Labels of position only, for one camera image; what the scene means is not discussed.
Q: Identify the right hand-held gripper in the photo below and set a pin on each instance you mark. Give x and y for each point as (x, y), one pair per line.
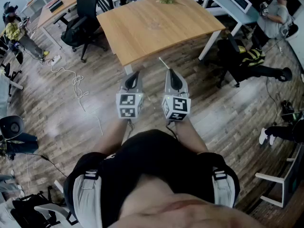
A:
(178, 107)

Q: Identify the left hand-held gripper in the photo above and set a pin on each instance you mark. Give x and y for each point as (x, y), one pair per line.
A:
(129, 103)

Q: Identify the thin stick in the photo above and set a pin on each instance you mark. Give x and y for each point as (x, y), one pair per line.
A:
(164, 62)

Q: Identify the person's right forearm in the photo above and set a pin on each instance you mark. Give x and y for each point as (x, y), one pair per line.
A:
(190, 136)

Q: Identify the person's left forearm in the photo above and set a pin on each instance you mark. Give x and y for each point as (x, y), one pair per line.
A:
(111, 136)

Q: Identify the large wooden table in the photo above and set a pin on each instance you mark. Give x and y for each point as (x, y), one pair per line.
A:
(147, 39)

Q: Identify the black chair with jacket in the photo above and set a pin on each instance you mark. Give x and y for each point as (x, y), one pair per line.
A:
(237, 68)

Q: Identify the person's black shirt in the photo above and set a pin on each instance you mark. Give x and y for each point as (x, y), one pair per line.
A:
(152, 155)

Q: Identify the black mesh office chair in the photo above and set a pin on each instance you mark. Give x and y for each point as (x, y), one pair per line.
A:
(83, 25)

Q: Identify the white power strip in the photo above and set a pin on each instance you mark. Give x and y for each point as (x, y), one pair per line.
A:
(56, 60)

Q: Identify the yellow black striped jacket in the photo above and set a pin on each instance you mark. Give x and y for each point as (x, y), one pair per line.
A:
(254, 56)

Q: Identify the pale blue table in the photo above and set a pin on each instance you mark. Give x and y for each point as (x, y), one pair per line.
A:
(228, 7)

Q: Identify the long wooden desk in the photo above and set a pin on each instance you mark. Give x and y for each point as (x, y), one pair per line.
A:
(64, 2)

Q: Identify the black flat box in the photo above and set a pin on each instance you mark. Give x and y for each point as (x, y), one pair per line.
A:
(55, 5)

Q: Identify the black floor bag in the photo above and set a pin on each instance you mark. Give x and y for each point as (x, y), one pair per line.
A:
(288, 110)

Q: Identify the person's face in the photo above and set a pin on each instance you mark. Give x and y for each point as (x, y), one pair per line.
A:
(185, 212)

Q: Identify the grey round fan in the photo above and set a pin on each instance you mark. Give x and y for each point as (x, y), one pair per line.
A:
(12, 127)

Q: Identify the black chair base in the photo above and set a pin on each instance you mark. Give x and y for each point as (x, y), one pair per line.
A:
(31, 208)

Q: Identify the white frame chair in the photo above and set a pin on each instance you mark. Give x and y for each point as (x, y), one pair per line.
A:
(282, 182)

